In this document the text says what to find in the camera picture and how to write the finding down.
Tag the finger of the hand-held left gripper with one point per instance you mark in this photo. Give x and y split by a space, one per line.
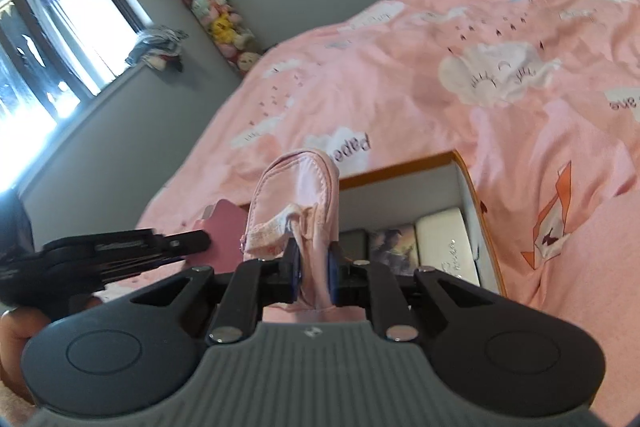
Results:
125 241
130 268

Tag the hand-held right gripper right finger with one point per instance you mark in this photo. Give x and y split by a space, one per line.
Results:
335 274

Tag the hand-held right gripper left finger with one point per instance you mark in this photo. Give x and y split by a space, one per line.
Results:
294 272

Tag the grey rectangular box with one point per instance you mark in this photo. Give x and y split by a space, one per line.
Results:
354 244

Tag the pink card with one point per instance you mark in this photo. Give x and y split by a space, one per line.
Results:
225 232

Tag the pink fabric pouch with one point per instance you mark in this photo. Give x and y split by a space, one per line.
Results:
300 192

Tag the orange cardboard box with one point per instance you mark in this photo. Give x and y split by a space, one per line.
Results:
415 167

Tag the person's left hand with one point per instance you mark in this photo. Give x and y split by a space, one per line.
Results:
20 347

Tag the dark printed box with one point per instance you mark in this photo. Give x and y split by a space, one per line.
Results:
392 249

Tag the white rectangular box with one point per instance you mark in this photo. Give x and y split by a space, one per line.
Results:
447 242

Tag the pile of clothes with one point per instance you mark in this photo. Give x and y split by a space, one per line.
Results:
155 47

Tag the window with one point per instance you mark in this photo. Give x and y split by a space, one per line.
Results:
40 57

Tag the pink cloud print blanket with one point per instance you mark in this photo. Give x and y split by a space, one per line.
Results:
400 72

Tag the column of plush toys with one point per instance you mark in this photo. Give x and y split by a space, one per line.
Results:
220 22

